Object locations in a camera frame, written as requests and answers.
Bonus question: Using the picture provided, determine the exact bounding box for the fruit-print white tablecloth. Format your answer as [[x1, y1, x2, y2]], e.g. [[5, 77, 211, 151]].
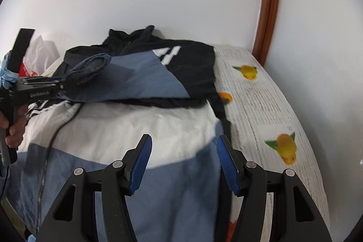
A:
[[214, 46, 330, 225]]

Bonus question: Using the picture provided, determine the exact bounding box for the white plastic bag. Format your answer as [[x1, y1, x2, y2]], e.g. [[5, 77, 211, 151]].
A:
[[23, 35, 60, 76]]

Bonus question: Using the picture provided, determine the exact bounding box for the black white blue jacket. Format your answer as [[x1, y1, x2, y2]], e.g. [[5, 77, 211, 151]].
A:
[[1, 26, 231, 241]]

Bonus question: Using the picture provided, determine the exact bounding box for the brown wooden door frame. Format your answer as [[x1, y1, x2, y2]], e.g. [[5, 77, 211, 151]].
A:
[[252, 0, 279, 66]]

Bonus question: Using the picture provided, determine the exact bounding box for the person's left hand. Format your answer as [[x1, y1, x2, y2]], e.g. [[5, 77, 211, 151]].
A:
[[0, 105, 28, 148]]

